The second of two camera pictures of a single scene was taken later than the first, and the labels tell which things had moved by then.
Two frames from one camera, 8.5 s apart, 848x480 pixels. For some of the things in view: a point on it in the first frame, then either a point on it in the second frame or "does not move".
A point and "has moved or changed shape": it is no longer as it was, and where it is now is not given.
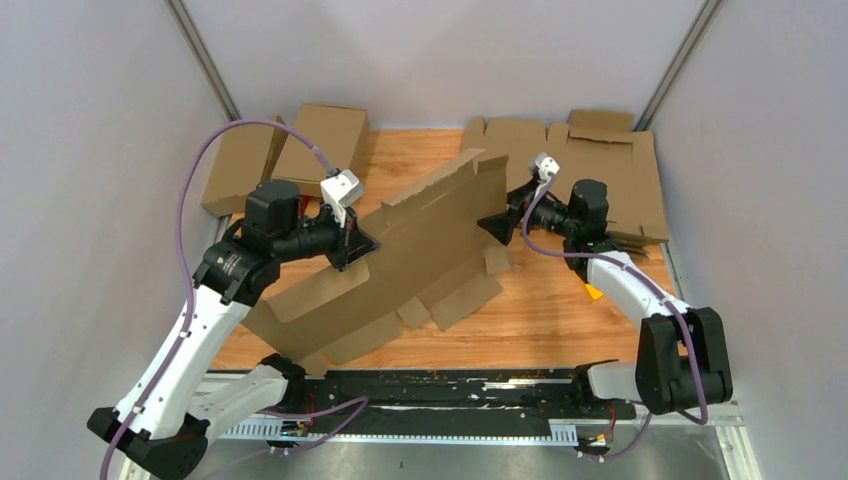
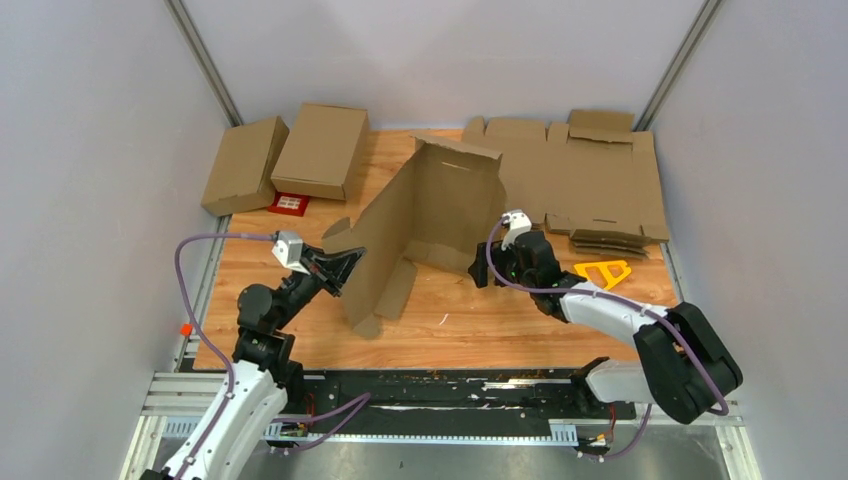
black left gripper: x=351 y=243 → x=335 y=267
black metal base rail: x=538 y=405 does not move
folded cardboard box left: x=243 y=161 does not move
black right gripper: x=501 y=225 → x=479 y=268
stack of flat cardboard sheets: x=599 y=146 does not move
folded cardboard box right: x=341 y=134 does not move
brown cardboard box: x=431 y=259 has moved or changed shape
